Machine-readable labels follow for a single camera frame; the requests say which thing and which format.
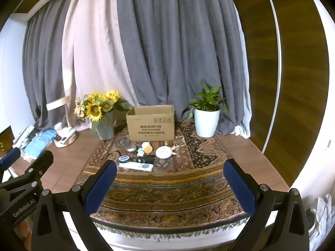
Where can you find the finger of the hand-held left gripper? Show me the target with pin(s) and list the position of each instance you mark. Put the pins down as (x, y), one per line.
(10, 158)
(39, 164)

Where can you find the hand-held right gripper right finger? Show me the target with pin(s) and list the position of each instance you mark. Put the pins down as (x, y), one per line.
(240, 188)

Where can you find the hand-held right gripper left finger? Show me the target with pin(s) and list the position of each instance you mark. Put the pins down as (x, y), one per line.
(100, 185)

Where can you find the round tin with blue rim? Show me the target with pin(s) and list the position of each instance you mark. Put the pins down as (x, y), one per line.
(124, 159)

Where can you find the long white remote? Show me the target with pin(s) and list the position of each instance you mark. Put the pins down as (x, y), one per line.
(136, 166)

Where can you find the small glass jar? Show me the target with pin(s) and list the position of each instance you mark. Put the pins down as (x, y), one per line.
(130, 147)

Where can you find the black rectangular box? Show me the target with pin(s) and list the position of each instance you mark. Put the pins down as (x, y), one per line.
(146, 159)

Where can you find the white cup with yellow lid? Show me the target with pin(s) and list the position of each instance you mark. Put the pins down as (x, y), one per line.
(147, 147)

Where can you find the white round gadget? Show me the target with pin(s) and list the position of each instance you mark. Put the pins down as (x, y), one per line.
(164, 152)

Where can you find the cardboard box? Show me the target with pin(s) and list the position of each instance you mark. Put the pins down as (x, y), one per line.
(151, 125)

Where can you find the yellow-brown round disc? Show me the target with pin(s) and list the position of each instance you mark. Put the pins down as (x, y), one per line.
(169, 143)

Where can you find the blue cloth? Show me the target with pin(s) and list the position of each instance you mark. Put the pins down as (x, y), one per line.
(39, 143)

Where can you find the stack of white boards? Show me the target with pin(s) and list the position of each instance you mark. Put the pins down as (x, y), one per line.
(23, 136)

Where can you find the white remote controls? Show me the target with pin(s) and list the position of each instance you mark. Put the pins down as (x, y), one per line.
(65, 144)

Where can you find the white handheld gadget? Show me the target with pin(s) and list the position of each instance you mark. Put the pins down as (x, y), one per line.
(64, 138)

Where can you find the white power strip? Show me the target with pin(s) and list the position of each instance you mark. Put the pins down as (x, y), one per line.
(66, 131)

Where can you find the grey-green ribbed vase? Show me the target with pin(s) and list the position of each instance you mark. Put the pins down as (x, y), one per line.
(104, 128)

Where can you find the peach flower bunch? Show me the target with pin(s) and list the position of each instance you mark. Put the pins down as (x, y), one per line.
(79, 109)

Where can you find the patterned rug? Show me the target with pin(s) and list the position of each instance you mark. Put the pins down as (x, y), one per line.
(170, 188)

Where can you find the sunflower bouquet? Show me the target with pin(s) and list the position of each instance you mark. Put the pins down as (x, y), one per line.
(99, 104)

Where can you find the white crumpled bag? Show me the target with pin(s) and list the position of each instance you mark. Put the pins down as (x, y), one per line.
(324, 214)

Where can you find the white curtain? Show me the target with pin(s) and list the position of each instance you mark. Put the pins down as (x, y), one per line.
(244, 96)

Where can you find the grey curtain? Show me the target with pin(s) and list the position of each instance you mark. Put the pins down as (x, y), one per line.
(178, 44)
(44, 70)

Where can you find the green potted plant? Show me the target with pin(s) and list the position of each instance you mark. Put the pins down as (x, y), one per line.
(208, 98)

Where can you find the beige curtain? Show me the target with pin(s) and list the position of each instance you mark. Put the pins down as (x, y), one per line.
(96, 44)

